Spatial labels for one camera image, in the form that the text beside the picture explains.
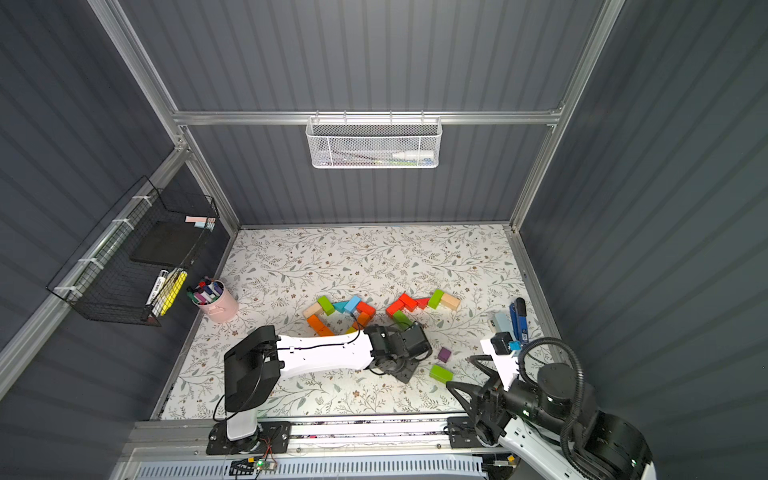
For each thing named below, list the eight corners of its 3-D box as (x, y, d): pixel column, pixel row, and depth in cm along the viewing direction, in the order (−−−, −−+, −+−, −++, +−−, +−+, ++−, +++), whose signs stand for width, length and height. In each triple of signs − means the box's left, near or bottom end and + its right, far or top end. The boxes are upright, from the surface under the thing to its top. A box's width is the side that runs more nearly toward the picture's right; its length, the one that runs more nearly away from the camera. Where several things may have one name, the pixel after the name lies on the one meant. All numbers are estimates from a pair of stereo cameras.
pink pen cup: (211, 323, 96) (189, 303, 86) (220, 301, 101) (201, 279, 91) (234, 323, 96) (215, 302, 86) (242, 301, 101) (225, 279, 91)
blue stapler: (514, 343, 91) (519, 336, 88) (509, 304, 100) (513, 296, 96) (525, 344, 91) (531, 337, 87) (519, 305, 100) (525, 298, 96)
